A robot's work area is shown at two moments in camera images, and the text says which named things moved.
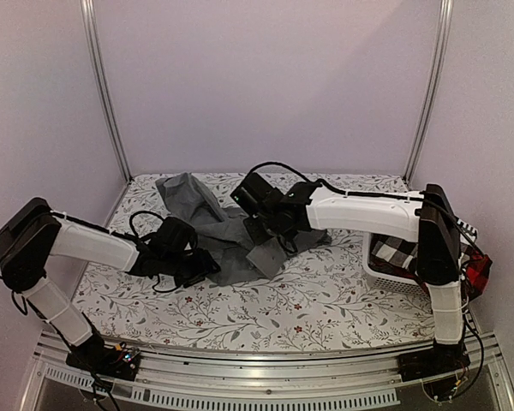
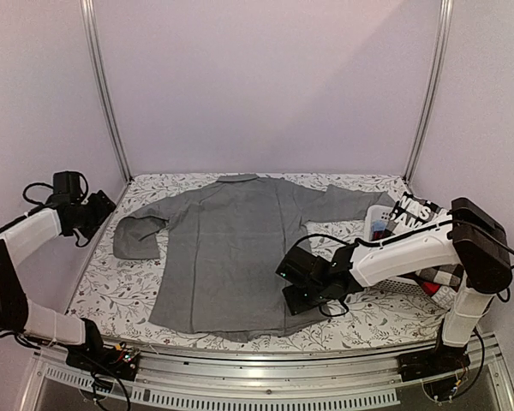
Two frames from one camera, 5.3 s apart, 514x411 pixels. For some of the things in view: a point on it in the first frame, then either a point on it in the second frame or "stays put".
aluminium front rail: x=349 y=379 stays put
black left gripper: x=203 y=269 → x=104 y=206
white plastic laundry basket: x=407 y=285 stays put
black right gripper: x=256 y=235 → x=295 y=303
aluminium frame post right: x=445 y=19 stays put
